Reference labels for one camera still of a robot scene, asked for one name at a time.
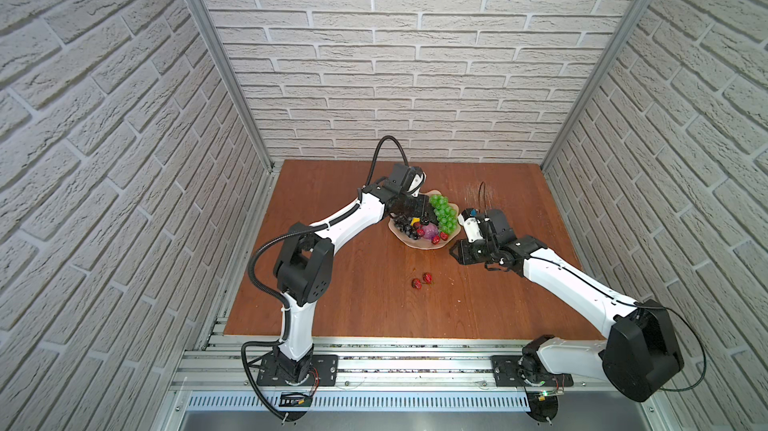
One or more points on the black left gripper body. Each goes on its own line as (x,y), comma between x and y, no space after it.
(416,205)

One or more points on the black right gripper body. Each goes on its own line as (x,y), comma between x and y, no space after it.
(477,252)

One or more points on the dark purple grape bunch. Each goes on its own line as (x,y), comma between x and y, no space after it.
(407,226)

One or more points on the purple fake fig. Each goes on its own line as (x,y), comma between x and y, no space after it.
(431,231)

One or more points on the green grape bunch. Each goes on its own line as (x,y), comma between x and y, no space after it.
(445,214)

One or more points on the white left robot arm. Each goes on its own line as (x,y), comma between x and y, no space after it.
(304,265)

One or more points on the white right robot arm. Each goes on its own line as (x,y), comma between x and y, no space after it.
(638,351)

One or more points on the pink scalloped fruit bowl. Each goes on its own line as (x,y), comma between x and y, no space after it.
(424,244)

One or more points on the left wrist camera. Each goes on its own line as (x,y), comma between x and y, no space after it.
(416,184)

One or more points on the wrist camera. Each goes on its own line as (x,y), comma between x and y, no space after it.
(470,219)
(416,184)

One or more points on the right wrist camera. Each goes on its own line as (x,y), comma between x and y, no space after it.
(470,219)

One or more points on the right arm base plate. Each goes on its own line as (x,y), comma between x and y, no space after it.
(526,371)

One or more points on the aluminium mounting rail frame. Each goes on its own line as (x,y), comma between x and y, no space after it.
(368,374)

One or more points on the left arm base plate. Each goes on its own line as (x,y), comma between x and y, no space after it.
(278,370)

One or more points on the left aluminium corner post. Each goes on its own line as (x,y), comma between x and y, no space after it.
(217,51)

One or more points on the aluminium corner post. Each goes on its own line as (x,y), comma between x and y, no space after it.
(604,64)
(217,51)

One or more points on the right aluminium corner post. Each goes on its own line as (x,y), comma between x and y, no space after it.
(604,64)

